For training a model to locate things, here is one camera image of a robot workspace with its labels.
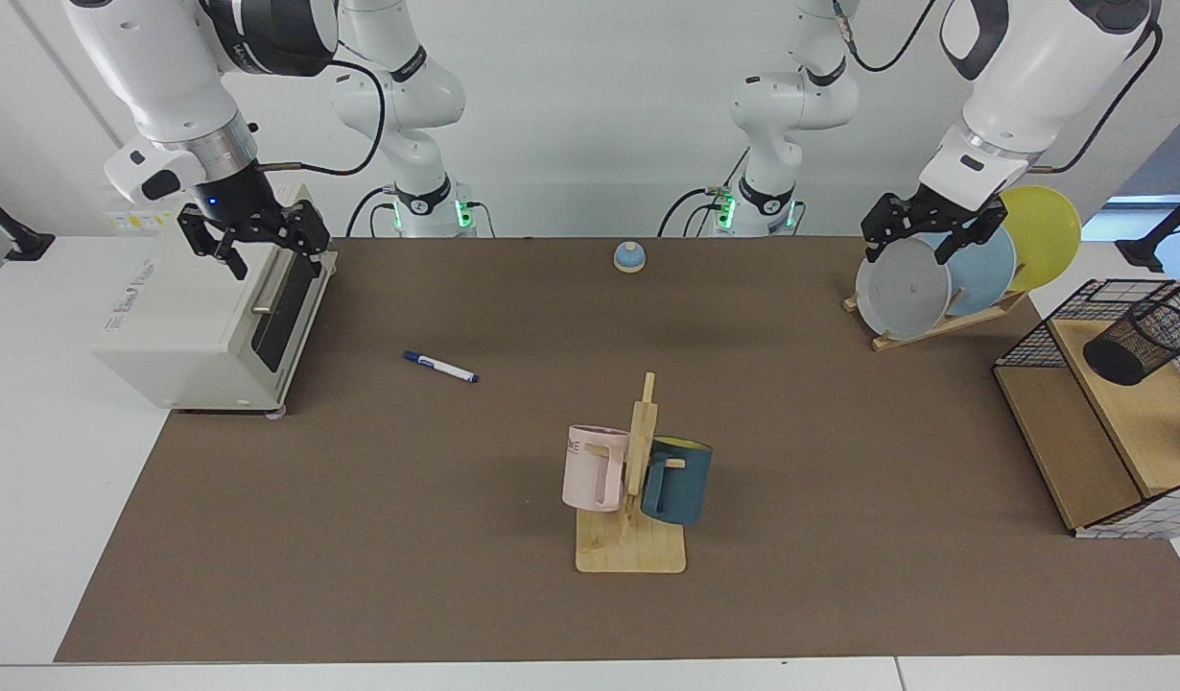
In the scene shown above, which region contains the black clamp stand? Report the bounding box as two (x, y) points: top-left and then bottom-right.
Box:
(0, 184), (56, 262)
(1116, 187), (1180, 274)

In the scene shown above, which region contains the white marker with blue cap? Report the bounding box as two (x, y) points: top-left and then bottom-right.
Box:
(404, 350), (479, 384)

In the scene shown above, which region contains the teal mug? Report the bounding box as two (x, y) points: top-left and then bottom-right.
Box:
(640, 437), (714, 526)

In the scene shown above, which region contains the light blue plate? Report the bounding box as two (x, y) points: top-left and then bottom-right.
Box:
(921, 226), (1017, 318)

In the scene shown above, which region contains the wire basket with wooden floor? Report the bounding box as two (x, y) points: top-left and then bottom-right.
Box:
(993, 278), (1180, 540)

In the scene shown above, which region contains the black mesh pen holder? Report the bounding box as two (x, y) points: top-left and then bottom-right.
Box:
(1083, 300), (1180, 387)

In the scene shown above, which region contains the pale toaster oven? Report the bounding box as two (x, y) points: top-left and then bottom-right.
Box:
(93, 182), (340, 416)

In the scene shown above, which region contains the wooden mug stand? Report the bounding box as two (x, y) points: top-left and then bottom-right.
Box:
(576, 372), (688, 575)

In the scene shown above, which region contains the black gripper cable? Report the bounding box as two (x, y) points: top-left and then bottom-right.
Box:
(254, 60), (388, 179)
(1031, 19), (1165, 176)

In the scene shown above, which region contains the black arm base cable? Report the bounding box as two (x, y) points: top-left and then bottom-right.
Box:
(657, 149), (749, 238)
(345, 185), (399, 238)

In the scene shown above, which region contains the yellow plate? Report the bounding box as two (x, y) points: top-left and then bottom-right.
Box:
(998, 185), (1082, 294)

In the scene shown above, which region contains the grey plate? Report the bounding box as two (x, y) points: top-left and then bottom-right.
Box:
(856, 237), (953, 342)

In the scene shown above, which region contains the pink mug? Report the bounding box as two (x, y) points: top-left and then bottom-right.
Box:
(562, 424), (631, 513)

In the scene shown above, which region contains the brown table cloth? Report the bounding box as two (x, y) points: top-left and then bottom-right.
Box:
(55, 237), (1180, 663)

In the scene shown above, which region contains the wooden plate rack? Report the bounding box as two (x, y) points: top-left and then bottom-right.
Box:
(843, 291), (1028, 352)

